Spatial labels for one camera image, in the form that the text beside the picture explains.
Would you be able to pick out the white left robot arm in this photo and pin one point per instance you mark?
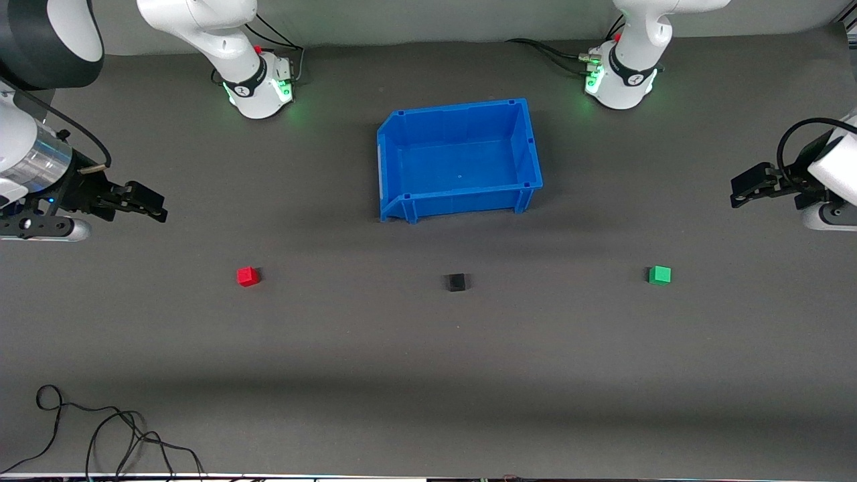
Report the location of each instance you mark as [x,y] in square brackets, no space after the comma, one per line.
[633,67]

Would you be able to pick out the blue plastic storage bin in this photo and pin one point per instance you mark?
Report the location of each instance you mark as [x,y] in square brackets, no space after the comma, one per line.
[462,167]

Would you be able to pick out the green cube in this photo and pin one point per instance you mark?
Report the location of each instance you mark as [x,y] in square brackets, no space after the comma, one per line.
[659,274]

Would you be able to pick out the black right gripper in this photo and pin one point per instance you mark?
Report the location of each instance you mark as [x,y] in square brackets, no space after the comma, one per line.
[82,189]

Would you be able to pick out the black cube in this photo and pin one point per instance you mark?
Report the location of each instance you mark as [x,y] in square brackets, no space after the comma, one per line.
[456,282]

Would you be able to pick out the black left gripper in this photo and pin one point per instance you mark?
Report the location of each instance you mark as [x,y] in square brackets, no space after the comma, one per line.
[785,181]

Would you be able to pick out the red cube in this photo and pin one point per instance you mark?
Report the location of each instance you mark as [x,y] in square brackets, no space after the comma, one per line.
[247,276]

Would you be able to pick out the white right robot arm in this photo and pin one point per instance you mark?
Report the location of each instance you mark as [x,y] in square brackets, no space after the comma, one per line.
[221,40]

